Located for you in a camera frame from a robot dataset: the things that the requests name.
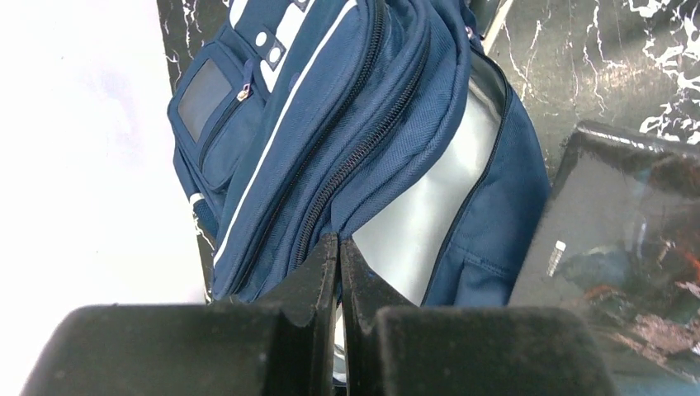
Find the navy blue student backpack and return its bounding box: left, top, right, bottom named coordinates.
left=167, top=1, right=550, bottom=307

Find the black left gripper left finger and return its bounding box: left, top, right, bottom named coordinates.
left=22, top=234, right=338, bottom=395

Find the dark blue crest book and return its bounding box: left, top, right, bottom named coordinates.
left=509, top=120, right=699, bottom=395

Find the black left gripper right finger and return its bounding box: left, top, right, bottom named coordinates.
left=339, top=240, right=616, bottom=395

